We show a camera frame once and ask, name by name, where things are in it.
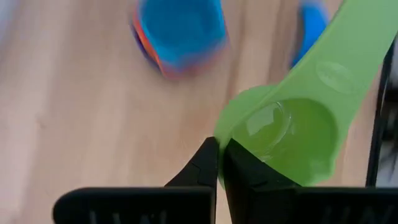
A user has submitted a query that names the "orange measuring cup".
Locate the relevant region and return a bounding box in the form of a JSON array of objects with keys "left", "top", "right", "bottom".
[{"left": 133, "top": 6, "right": 228, "bottom": 75}]

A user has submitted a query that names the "black table edge frame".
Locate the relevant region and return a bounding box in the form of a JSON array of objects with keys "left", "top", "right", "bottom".
[{"left": 366, "top": 39, "right": 398, "bottom": 188}]

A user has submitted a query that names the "blue measuring cup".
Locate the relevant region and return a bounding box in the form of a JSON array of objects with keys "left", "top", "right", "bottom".
[{"left": 289, "top": 0, "right": 331, "bottom": 68}]

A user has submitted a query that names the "red measuring cup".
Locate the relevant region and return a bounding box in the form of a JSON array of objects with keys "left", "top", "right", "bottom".
[{"left": 132, "top": 6, "right": 229, "bottom": 78}]

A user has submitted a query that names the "teal measuring cup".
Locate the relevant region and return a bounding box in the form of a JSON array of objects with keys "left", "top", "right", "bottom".
[{"left": 136, "top": 0, "right": 229, "bottom": 71}]

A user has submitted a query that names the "green measuring cup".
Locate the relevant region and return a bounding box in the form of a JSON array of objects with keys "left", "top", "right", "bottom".
[{"left": 213, "top": 0, "right": 398, "bottom": 188}]

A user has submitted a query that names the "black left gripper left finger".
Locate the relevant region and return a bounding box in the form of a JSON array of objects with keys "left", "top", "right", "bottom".
[{"left": 164, "top": 136, "right": 219, "bottom": 189}]

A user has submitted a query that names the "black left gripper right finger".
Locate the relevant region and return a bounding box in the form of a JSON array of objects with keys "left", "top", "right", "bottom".
[{"left": 221, "top": 138, "right": 302, "bottom": 224}]

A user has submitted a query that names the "purple measuring cup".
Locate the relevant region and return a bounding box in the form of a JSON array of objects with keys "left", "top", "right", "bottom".
[{"left": 129, "top": 0, "right": 231, "bottom": 81}]

